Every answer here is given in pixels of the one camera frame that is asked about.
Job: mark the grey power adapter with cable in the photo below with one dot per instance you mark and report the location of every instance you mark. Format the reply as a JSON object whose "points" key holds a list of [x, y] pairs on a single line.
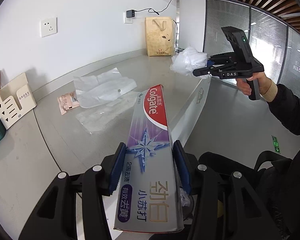
{"points": [[132, 12]]}

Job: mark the Colgate toothpaste box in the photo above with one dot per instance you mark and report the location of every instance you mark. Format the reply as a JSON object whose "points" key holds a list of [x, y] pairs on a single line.
{"points": [[149, 195]]}

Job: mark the beige knife holder rack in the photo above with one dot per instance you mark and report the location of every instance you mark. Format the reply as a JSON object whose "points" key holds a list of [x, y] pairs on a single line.
{"points": [[16, 100]]}

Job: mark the black sleeved right forearm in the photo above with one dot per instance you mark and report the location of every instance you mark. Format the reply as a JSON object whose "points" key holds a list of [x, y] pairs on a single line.
{"points": [[285, 106]]}

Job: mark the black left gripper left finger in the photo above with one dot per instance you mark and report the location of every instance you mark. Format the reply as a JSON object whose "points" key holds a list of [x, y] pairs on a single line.
{"points": [[54, 216]]}

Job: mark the white adapter wall socket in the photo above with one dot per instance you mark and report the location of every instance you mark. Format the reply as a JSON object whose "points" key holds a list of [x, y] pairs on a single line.
{"points": [[127, 20]]}

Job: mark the clear cellophane sheet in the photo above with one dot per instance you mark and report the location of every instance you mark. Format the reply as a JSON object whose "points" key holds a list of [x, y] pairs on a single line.
{"points": [[98, 118]]}

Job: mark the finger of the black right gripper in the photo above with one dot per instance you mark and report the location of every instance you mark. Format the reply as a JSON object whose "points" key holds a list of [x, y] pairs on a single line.
{"points": [[211, 70], [220, 59]]}

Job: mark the small pink snack wrapper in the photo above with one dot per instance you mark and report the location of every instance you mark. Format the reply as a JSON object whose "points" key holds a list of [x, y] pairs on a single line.
{"points": [[67, 102]]}

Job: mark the person's right hand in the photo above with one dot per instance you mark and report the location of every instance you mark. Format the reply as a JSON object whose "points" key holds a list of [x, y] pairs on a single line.
{"points": [[264, 83]]}

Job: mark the translucent white plastic bag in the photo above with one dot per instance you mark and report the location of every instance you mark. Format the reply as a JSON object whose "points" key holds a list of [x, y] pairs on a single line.
{"points": [[187, 61]]}

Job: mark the white crinkled plastic sheet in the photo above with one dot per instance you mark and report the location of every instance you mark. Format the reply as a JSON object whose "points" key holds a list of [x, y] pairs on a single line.
{"points": [[93, 91]]}

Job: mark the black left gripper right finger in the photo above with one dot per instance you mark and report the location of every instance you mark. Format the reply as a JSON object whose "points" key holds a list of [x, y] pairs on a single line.
{"points": [[227, 207]]}

